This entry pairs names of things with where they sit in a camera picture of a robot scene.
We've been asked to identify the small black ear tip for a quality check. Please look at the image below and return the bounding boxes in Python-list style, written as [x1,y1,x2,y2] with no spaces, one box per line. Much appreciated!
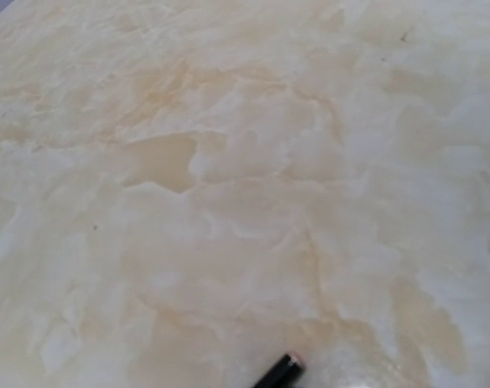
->
[252,352,306,388]

